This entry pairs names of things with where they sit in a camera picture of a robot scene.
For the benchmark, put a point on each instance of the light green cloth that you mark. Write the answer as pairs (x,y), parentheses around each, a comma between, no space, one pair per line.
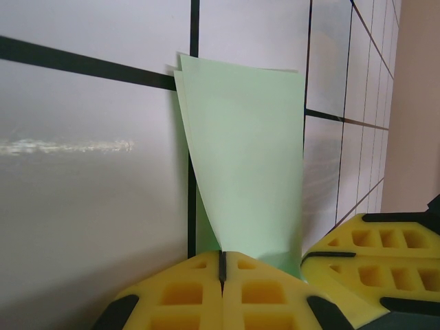
(247,154)

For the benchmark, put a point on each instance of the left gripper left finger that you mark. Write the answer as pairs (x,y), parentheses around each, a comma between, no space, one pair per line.
(178,295)

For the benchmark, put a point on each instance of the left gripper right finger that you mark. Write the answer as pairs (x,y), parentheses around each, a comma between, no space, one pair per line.
(268,295)

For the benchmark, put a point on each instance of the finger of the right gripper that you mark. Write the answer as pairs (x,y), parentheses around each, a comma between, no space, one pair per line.
(378,227)
(347,275)

